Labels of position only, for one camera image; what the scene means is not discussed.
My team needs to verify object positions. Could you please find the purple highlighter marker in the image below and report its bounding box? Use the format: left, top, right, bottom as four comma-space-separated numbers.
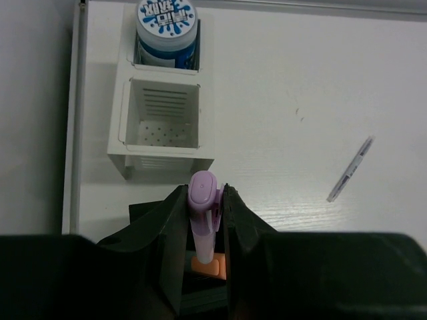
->
187, 171, 224, 264

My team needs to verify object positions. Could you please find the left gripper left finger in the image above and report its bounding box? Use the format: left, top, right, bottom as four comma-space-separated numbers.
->
1, 185, 188, 319

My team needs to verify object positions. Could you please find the grey thin pen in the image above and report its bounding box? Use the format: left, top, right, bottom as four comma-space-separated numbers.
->
326, 135, 375, 203

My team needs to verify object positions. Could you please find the white slotted organizer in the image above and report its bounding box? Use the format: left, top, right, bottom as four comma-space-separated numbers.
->
107, 4, 215, 179

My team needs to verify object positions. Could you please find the orange cap grey marker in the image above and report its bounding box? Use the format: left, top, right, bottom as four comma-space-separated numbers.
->
190, 253, 226, 280

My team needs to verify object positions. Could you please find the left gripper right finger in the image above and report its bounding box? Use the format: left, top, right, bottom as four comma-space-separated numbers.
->
222, 186, 426, 319

